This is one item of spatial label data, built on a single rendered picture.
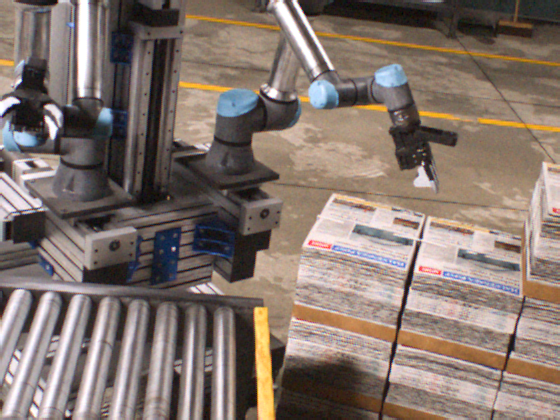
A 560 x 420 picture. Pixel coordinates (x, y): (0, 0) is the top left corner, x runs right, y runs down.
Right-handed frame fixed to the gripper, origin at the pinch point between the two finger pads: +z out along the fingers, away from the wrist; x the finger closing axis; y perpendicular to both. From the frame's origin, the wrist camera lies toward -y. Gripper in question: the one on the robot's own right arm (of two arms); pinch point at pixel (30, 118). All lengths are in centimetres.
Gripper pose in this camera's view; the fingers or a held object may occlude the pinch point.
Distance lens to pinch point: 201.0
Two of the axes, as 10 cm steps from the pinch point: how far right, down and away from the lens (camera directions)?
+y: -2.8, 8.9, 3.6
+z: 2.4, 4.3, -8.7
